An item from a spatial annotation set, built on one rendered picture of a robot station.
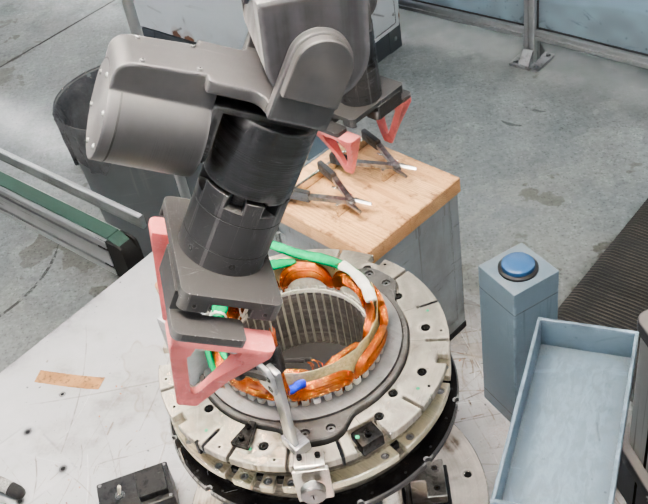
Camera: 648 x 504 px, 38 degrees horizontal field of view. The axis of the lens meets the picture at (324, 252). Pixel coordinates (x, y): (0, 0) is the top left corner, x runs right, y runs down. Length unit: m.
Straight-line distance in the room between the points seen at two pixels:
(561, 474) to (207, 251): 0.53
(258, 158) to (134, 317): 1.08
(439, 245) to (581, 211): 1.62
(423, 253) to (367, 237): 0.12
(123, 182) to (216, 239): 2.08
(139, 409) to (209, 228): 0.91
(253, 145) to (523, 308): 0.69
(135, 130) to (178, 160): 0.03
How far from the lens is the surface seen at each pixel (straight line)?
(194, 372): 1.01
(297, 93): 0.50
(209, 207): 0.56
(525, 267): 1.17
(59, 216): 1.93
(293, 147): 0.54
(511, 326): 1.19
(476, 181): 3.03
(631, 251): 2.76
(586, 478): 0.99
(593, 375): 1.08
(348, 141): 1.21
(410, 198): 1.25
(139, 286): 1.66
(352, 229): 1.21
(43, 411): 1.52
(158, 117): 0.52
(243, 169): 0.54
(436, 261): 1.32
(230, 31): 3.64
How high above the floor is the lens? 1.84
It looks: 40 degrees down
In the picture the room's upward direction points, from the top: 11 degrees counter-clockwise
